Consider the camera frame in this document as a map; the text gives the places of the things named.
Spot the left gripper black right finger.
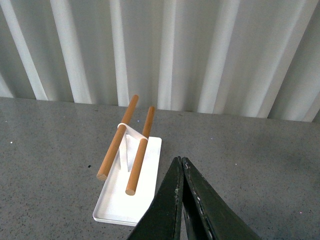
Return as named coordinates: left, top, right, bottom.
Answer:
left=182, top=157, right=260, bottom=240

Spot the white pleated curtain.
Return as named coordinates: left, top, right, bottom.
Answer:
left=0, top=0, right=320, bottom=123

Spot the white towel rack stand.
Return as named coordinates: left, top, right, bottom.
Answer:
left=92, top=123, right=162, bottom=227

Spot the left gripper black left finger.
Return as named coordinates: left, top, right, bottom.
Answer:
left=128, top=156, right=184, bottom=240

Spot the right wooden rack rod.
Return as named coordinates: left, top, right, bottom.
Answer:
left=125, top=106, right=155, bottom=196

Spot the wooden rack rod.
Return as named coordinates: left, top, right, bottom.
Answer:
left=125, top=106, right=155, bottom=196
left=96, top=94, right=139, bottom=181

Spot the left wooden rack rod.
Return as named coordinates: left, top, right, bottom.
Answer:
left=96, top=94, right=139, bottom=181

